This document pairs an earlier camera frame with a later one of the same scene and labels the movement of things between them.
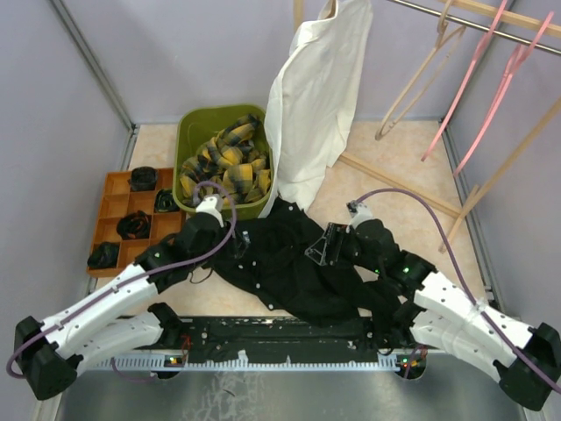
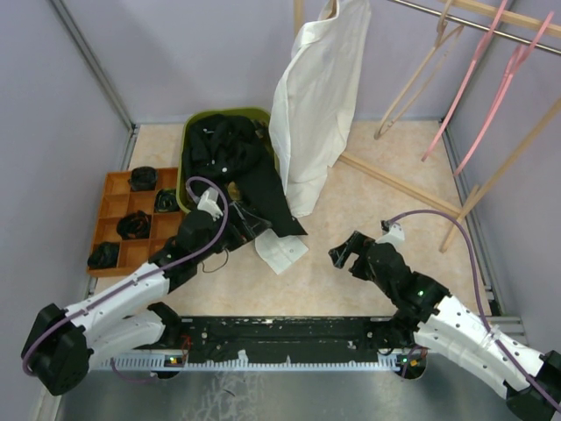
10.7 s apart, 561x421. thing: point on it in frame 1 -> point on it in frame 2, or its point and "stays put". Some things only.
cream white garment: [313, 99] stays put
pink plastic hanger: [520, 55] stays put
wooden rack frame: [496, 14] stays put
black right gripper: [330, 245] -> [357, 243]
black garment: [269, 258] -> [235, 150]
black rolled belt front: [103, 255] stays put
